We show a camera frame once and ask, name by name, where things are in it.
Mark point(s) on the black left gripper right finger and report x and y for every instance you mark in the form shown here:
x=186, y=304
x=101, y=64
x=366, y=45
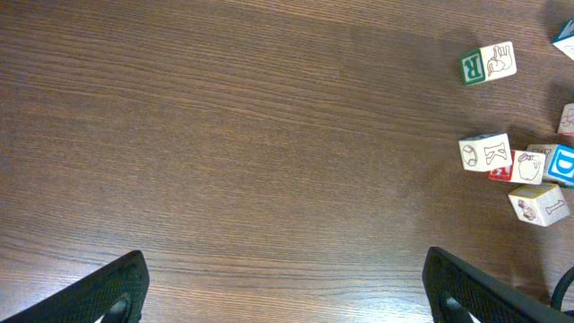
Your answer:
x=459, y=292

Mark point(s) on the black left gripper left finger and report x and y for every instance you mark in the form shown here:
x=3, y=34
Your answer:
x=114, y=293

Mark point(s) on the red U wooden block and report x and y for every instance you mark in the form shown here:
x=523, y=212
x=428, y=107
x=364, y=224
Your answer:
x=566, y=125

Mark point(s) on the wooden block number 1 car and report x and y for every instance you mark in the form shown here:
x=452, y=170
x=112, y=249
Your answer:
x=541, y=205

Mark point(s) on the wooden block apple red letter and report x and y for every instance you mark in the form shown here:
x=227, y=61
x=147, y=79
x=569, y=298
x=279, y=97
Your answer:
x=526, y=168

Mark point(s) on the wooden block K baseball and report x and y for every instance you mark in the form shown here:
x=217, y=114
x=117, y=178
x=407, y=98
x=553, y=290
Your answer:
x=483, y=153

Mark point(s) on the blue D wooden block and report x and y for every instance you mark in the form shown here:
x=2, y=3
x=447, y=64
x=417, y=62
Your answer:
x=558, y=165

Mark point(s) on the green R wooden block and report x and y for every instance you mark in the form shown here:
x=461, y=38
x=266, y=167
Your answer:
x=488, y=63

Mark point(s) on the wooden block number 2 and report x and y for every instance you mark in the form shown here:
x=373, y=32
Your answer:
x=564, y=40

